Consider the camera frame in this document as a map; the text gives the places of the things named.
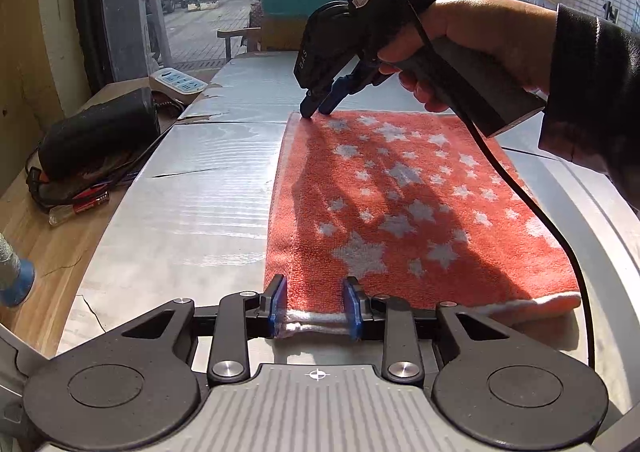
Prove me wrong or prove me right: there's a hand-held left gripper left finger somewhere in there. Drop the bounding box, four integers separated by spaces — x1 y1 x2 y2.
121 275 289 388

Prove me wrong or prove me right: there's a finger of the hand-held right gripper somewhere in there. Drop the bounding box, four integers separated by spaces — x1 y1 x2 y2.
318 74 354 116
299 90 327 119

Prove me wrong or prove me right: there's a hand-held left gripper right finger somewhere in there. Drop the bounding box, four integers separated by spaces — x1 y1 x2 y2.
342 277 521 385

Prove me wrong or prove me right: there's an orange star towel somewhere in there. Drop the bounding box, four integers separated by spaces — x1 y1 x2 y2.
263 110 584 339

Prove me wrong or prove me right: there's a person's right forearm black sleeve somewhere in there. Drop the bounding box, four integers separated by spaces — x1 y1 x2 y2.
537 4 640 213

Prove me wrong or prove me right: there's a person's right hand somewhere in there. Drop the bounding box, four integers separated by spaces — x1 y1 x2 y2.
376 0 559 114

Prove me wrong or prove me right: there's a wooden chair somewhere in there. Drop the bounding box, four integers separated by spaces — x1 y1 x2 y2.
217 26 262 59

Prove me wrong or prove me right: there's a white power strip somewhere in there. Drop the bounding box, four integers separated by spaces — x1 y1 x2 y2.
148 67 209 94

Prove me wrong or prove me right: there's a black pouch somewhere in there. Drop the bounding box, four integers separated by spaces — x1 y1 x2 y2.
37 87 161 181

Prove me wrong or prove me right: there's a blue grey spool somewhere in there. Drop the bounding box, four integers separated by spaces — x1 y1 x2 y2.
0 231 36 308

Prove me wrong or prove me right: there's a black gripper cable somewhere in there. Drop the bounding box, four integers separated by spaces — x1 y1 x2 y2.
357 0 597 369

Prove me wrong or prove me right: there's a red handled tool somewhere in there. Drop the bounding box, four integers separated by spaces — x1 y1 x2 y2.
48 191 111 228

